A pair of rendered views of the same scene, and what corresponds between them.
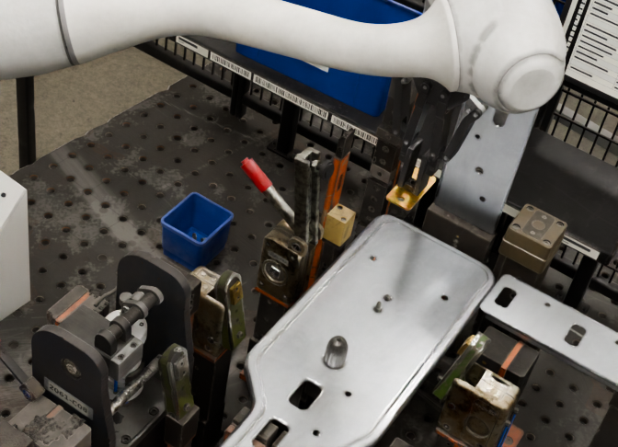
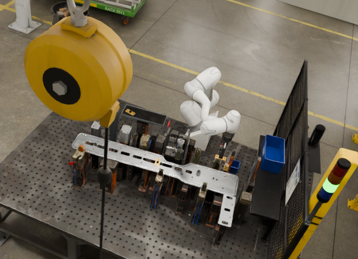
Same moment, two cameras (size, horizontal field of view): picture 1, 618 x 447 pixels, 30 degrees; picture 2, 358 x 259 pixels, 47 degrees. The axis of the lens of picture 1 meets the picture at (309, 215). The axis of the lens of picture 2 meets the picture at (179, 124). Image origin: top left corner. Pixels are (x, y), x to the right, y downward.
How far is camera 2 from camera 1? 2.41 m
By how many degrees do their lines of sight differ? 51
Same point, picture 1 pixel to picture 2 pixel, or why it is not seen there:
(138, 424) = (173, 155)
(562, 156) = (274, 201)
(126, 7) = (199, 96)
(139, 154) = (249, 155)
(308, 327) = (202, 169)
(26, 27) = (190, 90)
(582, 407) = (236, 243)
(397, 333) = (209, 181)
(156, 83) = (317, 180)
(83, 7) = (196, 92)
